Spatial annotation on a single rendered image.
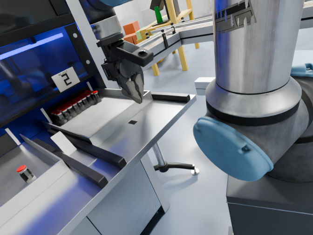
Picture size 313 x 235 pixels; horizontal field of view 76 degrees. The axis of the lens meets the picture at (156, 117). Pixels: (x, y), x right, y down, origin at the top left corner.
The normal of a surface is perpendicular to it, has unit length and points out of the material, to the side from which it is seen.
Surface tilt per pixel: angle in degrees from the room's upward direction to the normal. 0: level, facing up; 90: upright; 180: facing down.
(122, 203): 90
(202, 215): 0
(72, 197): 0
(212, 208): 0
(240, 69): 92
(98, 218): 90
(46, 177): 90
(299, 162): 72
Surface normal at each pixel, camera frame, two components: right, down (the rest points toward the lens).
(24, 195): 0.74, 0.13
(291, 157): -0.45, 0.30
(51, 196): -0.29, -0.82
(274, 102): -0.02, -0.13
